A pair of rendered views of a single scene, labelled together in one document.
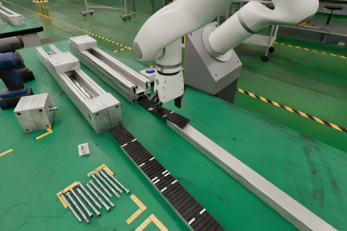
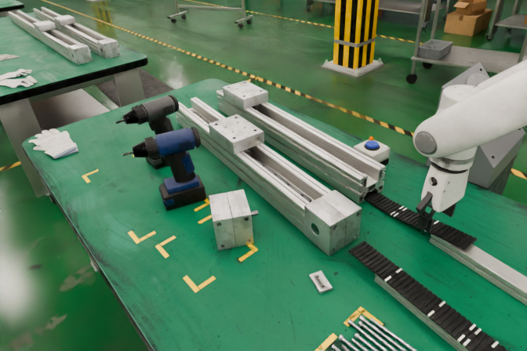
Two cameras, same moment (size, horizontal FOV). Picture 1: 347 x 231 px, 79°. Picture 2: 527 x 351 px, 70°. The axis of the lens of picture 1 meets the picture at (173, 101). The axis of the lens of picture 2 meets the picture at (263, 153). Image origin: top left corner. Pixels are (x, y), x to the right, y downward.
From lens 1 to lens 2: 0.37 m
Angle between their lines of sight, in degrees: 6
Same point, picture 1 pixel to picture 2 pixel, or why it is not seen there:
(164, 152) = (448, 291)
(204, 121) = (489, 237)
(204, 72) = not seen: hidden behind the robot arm
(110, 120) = (346, 235)
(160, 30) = (484, 123)
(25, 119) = (224, 232)
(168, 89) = (449, 193)
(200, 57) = not seen: hidden behind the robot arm
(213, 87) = (486, 177)
